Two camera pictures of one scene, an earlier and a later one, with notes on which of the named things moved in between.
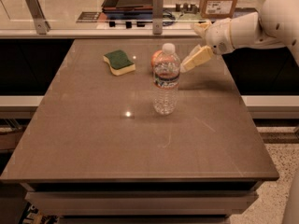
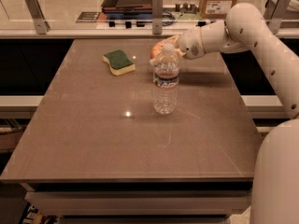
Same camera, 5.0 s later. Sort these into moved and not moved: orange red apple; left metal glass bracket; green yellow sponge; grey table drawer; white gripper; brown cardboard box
Moved: orange red apple; white gripper
Not moved: grey table drawer; left metal glass bracket; green yellow sponge; brown cardboard box
